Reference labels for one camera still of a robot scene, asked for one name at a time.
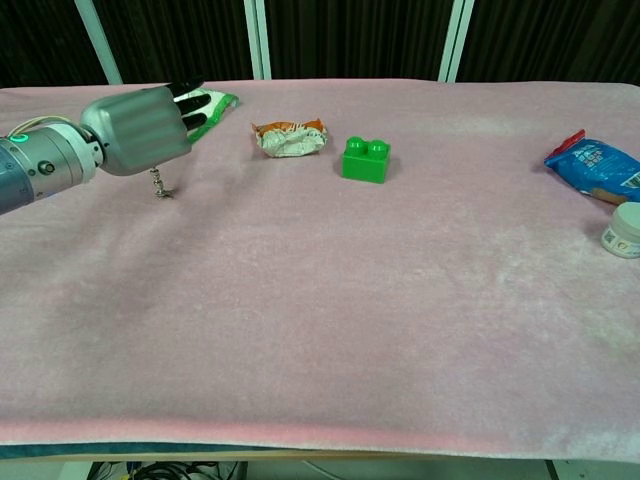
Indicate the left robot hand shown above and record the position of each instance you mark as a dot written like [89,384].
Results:
[140,130]

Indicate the orange handle with bead chain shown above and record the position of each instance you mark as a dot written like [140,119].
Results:
[157,182]

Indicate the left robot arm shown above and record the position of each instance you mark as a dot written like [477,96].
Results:
[40,165]

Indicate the green wet wipe packet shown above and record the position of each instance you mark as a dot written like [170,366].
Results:
[220,102]

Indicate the black curtain panel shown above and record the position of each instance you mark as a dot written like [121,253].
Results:
[550,40]
[175,37]
[40,40]
[355,37]

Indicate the orange silver snack wrapper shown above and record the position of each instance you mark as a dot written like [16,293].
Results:
[290,140]

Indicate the green toy brick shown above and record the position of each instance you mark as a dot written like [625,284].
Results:
[365,162]

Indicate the pink table cloth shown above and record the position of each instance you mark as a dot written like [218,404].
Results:
[300,300]

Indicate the blue snack bag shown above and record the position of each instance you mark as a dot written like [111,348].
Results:
[595,165]

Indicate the white plastic jar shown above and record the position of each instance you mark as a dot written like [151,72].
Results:
[625,230]

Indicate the white partition post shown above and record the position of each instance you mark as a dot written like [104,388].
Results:
[100,40]
[257,37]
[456,40]

